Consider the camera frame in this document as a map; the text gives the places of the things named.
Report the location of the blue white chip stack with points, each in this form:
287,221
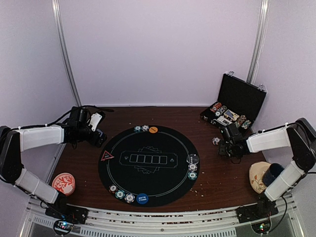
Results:
216,141

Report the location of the right chip rows in case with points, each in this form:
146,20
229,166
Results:
243,122

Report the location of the red chip row in case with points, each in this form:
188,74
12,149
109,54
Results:
215,107

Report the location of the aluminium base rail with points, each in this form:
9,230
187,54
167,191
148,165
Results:
205,223

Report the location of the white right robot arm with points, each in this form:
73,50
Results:
292,144

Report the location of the blue small blind button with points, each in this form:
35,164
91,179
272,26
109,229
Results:
142,198

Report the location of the aluminium frame post left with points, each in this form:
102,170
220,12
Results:
64,51

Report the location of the green chip row in case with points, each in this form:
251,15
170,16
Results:
220,111

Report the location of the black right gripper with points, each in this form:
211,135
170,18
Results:
222,150

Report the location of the round wooden coaster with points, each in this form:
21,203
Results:
256,173

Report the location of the clear round dealer button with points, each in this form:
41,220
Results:
193,159

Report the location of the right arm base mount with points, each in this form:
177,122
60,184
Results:
259,215

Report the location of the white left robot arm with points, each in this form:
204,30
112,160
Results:
22,142

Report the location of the yellow big blind button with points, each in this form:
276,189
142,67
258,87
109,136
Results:
153,129

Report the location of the aluminium frame post right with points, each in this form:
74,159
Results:
259,41

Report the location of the card deck in case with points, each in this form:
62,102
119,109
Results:
227,117

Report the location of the red white patterned cup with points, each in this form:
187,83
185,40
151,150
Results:
65,183

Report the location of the black poker chip case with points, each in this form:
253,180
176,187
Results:
238,96

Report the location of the aluminium frame post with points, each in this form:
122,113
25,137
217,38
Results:
259,41
64,51

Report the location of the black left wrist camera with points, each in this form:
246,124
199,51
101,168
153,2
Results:
78,117

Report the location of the dark blue mug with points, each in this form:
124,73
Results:
274,170

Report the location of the brown chip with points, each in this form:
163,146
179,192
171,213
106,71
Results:
113,189

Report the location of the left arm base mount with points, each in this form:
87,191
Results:
67,216

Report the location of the red triangular all-in marker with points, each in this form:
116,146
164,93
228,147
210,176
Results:
106,156

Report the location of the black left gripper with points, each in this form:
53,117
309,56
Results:
93,140

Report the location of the round black poker mat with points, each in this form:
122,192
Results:
154,164

